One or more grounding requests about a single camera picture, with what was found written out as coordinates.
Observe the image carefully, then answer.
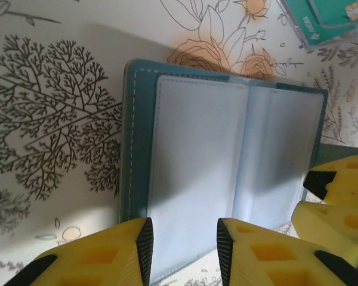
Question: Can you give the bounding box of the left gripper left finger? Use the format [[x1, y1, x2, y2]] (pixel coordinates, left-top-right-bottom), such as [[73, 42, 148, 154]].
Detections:
[[10, 216, 155, 286]]

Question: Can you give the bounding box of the clear acrylic card organizer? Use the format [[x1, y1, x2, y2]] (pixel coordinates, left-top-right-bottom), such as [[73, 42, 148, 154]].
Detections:
[[276, 0, 358, 49]]

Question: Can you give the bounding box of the teal credit card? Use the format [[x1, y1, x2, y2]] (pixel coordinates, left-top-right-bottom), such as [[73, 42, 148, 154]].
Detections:
[[298, 0, 358, 46]]

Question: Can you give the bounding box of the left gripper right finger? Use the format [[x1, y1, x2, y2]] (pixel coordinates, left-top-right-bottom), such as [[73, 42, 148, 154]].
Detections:
[[217, 217, 358, 286]]

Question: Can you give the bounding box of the blue card holder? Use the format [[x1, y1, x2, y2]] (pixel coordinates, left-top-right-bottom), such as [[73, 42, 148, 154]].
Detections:
[[118, 58, 329, 284]]

